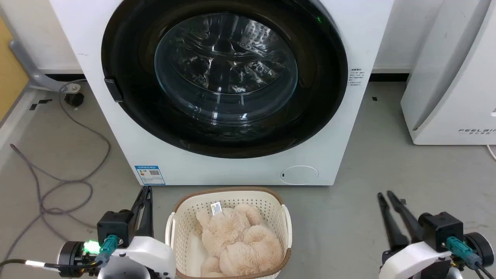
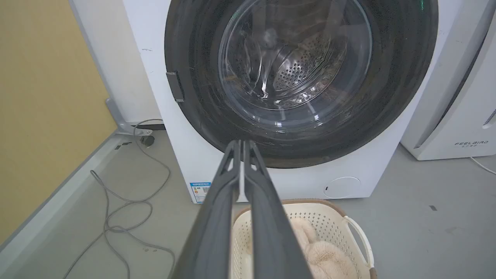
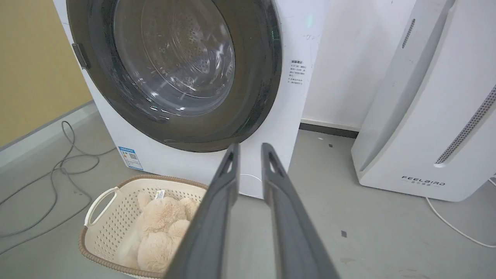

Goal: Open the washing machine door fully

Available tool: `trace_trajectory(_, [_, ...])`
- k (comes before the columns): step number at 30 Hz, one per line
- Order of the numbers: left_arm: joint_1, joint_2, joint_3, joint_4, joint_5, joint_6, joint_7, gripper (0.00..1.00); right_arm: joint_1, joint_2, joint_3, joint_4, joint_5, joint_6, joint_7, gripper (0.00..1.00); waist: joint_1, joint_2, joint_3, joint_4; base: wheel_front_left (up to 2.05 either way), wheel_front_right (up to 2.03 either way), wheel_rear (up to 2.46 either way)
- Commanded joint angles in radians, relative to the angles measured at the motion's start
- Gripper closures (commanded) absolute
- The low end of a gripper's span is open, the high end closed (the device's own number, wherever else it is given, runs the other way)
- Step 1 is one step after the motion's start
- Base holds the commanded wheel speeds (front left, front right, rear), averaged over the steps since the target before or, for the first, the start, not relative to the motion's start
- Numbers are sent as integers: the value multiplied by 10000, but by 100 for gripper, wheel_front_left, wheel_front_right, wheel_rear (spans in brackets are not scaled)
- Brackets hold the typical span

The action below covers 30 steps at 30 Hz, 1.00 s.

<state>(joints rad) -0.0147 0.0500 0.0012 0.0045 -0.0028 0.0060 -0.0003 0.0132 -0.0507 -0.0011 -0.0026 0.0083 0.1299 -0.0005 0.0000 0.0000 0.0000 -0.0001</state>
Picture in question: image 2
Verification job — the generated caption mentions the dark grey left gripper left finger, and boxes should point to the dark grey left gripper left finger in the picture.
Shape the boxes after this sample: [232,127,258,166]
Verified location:
[171,140,241,279]

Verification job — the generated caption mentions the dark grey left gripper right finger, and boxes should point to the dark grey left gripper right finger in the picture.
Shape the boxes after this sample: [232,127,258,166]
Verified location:
[244,140,313,279]

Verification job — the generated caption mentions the white front-load washing machine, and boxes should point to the white front-load washing machine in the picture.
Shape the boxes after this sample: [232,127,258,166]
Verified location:
[69,0,465,204]

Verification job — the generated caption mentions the blue energy label sticker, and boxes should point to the blue energy label sticker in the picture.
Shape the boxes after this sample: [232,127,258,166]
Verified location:
[189,181,212,204]

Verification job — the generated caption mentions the cream perforated laundry basket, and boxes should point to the cream perforated laundry basket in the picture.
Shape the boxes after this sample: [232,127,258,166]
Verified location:
[231,199,377,279]

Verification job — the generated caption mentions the beige fluffy plush garment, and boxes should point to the beige fluffy plush garment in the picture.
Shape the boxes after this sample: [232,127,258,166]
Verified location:
[289,217,358,279]

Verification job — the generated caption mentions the white Feelbird appliance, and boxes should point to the white Feelbird appliance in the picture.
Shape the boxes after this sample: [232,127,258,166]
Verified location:
[400,0,496,161]

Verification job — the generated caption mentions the grey cable on floor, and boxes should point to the grey cable on floor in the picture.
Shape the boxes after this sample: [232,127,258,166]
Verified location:
[62,119,177,279]

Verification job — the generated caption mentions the thin white power cord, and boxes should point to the thin white power cord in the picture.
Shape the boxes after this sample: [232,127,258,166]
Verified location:
[470,157,496,175]

